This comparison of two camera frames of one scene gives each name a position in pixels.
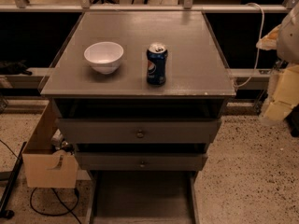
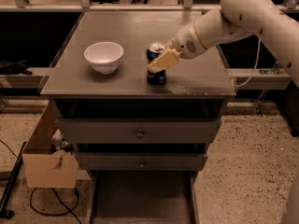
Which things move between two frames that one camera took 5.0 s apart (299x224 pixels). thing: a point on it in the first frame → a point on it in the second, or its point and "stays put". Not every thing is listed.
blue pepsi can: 156,54 stays put
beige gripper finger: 283,95 → 188,41
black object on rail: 13,67 stays put
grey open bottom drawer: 143,197 stays put
